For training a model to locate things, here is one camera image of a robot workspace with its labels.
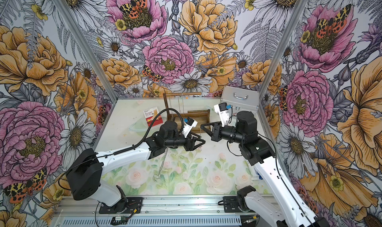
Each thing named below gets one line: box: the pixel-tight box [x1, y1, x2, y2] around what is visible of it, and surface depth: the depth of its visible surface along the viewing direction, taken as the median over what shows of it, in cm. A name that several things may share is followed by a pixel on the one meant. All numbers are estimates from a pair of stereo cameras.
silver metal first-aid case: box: [220, 85, 260, 116], surface depth 104 cm
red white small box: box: [143, 106, 164, 127], surface depth 109 cm
